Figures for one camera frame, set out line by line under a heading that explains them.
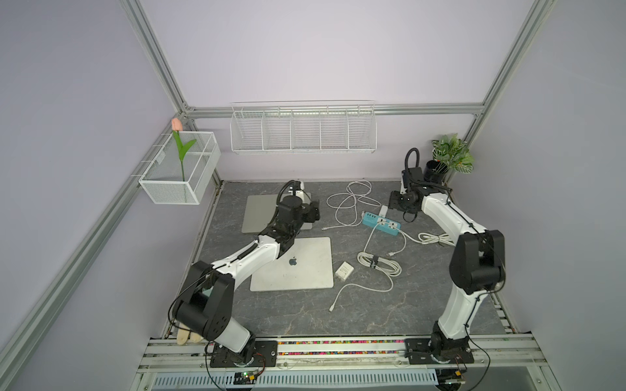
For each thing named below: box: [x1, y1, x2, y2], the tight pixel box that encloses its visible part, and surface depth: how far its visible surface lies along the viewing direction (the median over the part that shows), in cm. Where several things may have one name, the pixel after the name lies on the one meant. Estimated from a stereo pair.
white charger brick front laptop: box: [335, 260, 355, 280], surface depth 91 cm
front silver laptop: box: [249, 236, 335, 292], surface depth 92 cm
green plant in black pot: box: [423, 133, 475, 183], surface depth 98 cm
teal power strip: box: [361, 211, 402, 236], surface depth 104 cm
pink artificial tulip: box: [171, 117, 197, 182], surface depth 85 cm
